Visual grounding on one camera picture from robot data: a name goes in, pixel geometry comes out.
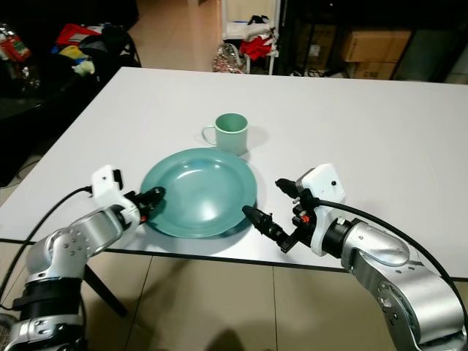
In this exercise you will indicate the pale green white toy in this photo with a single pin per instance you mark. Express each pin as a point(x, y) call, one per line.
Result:
point(85, 66)

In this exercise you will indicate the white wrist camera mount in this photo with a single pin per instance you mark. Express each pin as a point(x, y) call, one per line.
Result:
point(106, 183)
point(326, 181)

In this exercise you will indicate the large brown cardboard box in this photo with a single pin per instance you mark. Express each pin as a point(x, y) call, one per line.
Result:
point(376, 46)

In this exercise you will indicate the small brown cardboard box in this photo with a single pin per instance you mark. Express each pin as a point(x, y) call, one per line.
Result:
point(374, 71)

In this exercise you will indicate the red packet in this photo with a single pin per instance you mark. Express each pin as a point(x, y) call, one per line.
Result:
point(74, 34)

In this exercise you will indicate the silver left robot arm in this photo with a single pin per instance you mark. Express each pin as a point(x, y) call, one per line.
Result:
point(69, 248)

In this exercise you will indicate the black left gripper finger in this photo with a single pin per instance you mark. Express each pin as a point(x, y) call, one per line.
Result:
point(153, 195)
point(151, 212)

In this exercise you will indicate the black table leg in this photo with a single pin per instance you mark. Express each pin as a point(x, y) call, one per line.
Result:
point(106, 291)

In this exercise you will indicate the black shelf unit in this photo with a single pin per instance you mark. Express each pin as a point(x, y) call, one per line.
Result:
point(307, 36)

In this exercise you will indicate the yellow packet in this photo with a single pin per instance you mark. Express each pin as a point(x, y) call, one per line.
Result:
point(69, 51)

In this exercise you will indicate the patterned mesh bag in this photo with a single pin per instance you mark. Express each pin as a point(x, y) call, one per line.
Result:
point(228, 60)

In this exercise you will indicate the black glossy round table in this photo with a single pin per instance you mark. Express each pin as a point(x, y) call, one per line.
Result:
point(18, 110)

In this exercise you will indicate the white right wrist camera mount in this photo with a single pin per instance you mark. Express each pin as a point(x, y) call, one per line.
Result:
point(326, 181)

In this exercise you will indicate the white metal rack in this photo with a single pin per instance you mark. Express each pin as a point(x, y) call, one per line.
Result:
point(225, 22)

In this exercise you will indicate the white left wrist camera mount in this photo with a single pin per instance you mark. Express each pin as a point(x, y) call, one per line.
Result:
point(106, 183)

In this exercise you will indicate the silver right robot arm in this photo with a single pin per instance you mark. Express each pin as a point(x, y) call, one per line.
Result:
point(391, 257)

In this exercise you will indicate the pale green mug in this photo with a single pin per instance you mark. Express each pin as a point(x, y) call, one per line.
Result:
point(232, 131)

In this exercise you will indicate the black cloth bundle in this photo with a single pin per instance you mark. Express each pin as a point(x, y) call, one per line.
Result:
point(113, 42)

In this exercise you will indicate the black storage cabinet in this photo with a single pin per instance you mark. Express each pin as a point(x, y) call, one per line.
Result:
point(73, 11)

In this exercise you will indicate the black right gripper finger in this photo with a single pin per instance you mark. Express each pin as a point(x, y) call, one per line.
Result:
point(295, 191)
point(269, 225)

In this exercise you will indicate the clear bottle with red label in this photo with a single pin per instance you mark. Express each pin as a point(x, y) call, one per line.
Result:
point(16, 51)

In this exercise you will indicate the red cloth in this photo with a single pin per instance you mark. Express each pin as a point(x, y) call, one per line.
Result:
point(257, 47)

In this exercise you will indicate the teal round plate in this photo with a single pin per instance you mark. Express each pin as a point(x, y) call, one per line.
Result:
point(197, 194)

